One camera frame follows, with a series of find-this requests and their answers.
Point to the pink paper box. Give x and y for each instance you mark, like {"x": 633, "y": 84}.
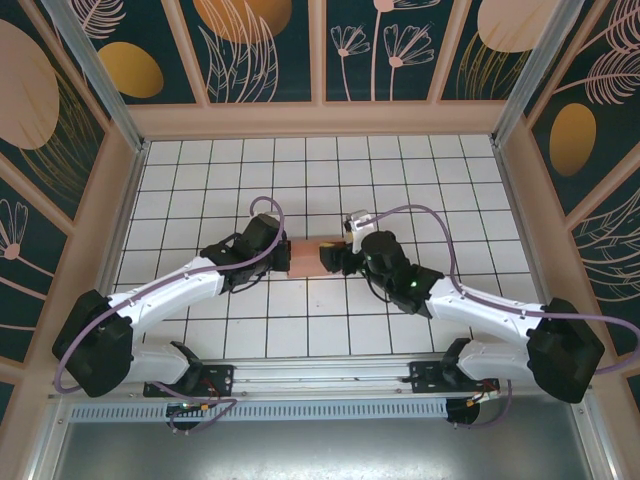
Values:
{"x": 305, "y": 257}

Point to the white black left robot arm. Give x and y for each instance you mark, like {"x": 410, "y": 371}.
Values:
{"x": 165, "y": 295}

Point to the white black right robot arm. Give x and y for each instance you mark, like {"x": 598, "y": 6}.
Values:
{"x": 480, "y": 305}

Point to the small green circuit board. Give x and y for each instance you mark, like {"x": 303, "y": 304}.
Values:
{"x": 192, "y": 409}

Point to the yellow power connector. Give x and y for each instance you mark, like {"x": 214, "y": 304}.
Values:
{"x": 475, "y": 401}

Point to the grey metal sheet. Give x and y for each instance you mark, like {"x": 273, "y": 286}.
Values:
{"x": 320, "y": 450}

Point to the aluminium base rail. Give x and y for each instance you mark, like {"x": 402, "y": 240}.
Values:
{"x": 320, "y": 377}

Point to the aluminium frame post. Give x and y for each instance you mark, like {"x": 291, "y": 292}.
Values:
{"x": 111, "y": 95}
{"x": 531, "y": 75}

